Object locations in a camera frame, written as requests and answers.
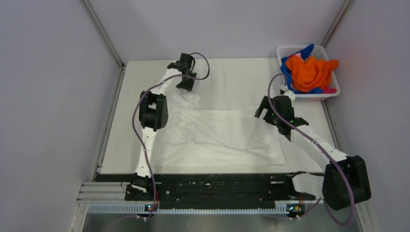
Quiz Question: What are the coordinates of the white t shirt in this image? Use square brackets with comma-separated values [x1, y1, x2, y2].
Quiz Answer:
[152, 93, 286, 167]

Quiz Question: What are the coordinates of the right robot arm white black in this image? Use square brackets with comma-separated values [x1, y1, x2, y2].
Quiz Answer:
[255, 94, 372, 210]

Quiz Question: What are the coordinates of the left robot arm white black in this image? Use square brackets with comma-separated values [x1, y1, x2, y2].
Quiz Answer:
[131, 53, 197, 200]

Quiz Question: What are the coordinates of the orange t shirt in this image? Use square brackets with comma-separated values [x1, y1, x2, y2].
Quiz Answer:
[285, 56, 339, 92]

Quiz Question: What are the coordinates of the white plastic laundry basket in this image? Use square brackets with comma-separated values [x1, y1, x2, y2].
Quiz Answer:
[277, 44, 341, 101]

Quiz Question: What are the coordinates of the pink garment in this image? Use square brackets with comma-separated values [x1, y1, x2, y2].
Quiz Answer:
[322, 87, 337, 94]

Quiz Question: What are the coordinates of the blue t shirt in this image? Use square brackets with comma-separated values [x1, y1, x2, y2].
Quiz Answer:
[277, 44, 325, 94]

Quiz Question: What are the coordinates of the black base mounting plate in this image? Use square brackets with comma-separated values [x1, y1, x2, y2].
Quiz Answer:
[95, 174, 316, 210]

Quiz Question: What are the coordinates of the grey aluminium corner post left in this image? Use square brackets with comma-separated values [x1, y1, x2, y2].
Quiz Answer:
[80, 0, 124, 69]

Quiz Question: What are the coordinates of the grey aluminium corner post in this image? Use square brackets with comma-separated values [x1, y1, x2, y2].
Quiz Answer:
[80, 0, 124, 69]
[320, 0, 355, 47]

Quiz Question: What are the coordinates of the grey aluminium corner post right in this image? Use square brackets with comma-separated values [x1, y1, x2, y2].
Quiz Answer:
[320, 0, 355, 47]

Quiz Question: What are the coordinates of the aluminium rail frame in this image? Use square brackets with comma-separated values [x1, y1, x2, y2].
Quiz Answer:
[77, 182, 126, 202]

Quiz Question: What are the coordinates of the grey slotted cable duct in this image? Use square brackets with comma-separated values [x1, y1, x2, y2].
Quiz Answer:
[88, 203, 302, 215]

